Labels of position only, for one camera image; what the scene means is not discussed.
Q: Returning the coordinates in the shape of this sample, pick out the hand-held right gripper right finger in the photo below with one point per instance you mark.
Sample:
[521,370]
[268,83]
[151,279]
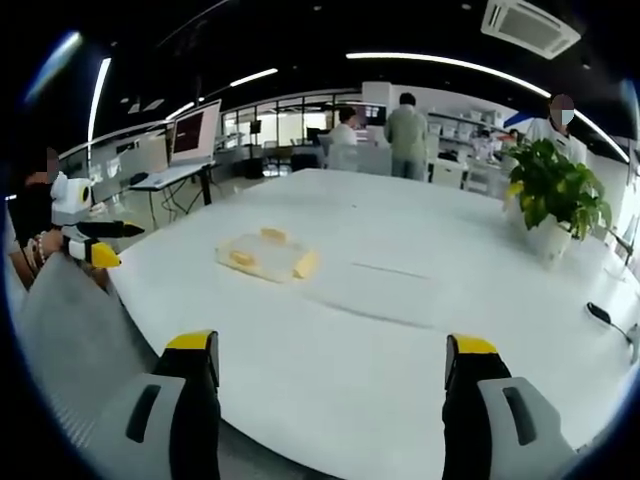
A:
[520,430]

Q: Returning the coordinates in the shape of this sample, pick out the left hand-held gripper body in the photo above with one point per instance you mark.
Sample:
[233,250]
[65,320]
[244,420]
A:
[70,200]

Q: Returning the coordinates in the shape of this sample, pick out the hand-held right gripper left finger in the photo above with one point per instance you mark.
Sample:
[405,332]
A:
[150,425]

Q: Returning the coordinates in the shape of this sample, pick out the yellow plastic buckle part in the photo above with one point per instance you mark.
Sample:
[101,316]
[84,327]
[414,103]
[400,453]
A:
[307,264]
[241,257]
[274,234]

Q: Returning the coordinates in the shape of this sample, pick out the person's left hand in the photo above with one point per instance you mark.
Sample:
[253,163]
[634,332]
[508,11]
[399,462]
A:
[45,247]

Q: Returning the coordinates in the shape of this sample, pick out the person's dark clothing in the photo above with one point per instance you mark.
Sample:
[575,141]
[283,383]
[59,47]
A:
[27,210]

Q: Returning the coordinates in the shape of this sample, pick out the white side desk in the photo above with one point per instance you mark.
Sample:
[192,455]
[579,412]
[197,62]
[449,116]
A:
[172,175]

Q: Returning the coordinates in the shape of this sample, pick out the grey chair back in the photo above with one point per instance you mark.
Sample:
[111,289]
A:
[75,340]

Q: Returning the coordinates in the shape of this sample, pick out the large display screen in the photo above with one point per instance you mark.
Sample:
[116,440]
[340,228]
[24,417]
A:
[194,134]

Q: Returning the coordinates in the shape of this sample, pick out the clear plastic sheet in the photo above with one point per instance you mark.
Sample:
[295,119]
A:
[272,257]

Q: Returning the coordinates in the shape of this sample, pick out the white plant pot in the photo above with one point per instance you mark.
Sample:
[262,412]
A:
[550,240]

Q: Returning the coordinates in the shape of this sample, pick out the green leafy plant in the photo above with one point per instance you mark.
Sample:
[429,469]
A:
[555,185]

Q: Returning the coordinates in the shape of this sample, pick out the white storage shelf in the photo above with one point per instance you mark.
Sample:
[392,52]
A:
[462,132]

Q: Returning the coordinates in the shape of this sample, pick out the long ceiling light strip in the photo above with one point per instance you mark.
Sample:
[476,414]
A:
[450,62]

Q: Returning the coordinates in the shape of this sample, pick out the ceiling air conditioner vent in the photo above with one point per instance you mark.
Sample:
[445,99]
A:
[532,25]

